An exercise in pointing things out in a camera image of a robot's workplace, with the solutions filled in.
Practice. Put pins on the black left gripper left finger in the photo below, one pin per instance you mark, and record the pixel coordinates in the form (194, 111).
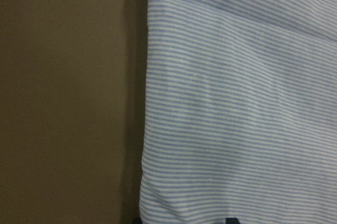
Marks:
(137, 220)

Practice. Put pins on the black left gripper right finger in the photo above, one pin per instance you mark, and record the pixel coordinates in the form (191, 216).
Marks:
(232, 220)

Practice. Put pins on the light blue striped shirt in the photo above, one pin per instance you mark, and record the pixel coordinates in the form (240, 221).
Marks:
(240, 113)

